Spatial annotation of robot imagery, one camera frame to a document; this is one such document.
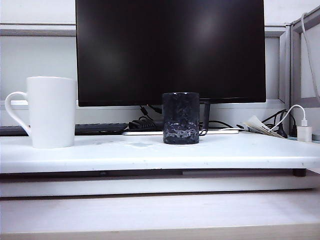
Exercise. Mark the black textured cup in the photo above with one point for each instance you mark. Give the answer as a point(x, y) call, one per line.
point(181, 120)

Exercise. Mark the white base panel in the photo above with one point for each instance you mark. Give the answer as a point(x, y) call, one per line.
point(150, 186)

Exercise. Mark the black power adapter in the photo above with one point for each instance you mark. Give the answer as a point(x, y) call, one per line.
point(140, 124)

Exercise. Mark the grey partition frame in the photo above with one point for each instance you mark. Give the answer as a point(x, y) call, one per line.
point(295, 75)

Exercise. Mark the white raised desk board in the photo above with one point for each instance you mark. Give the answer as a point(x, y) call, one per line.
point(175, 155)

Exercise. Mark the black keyboard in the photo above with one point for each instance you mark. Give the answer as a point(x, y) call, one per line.
point(100, 128)

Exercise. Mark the black AOC monitor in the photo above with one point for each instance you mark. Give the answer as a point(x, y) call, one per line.
point(150, 50)

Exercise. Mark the white USB charger block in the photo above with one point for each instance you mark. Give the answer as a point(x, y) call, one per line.
point(304, 133)

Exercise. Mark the folded paper booklet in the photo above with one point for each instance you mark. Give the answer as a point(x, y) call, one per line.
point(255, 123)

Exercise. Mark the white ceramic mug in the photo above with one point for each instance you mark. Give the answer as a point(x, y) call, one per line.
point(50, 112)

